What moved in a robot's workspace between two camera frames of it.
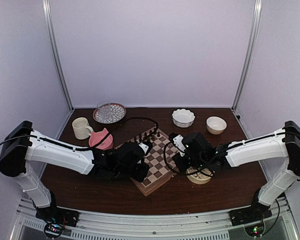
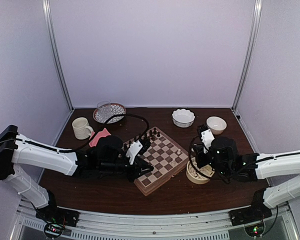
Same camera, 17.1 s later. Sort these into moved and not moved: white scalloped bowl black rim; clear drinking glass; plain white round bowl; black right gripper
Moved: black right gripper
Not moved: clear drinking glass; white scalloped bowl black rim; plain white round bowl
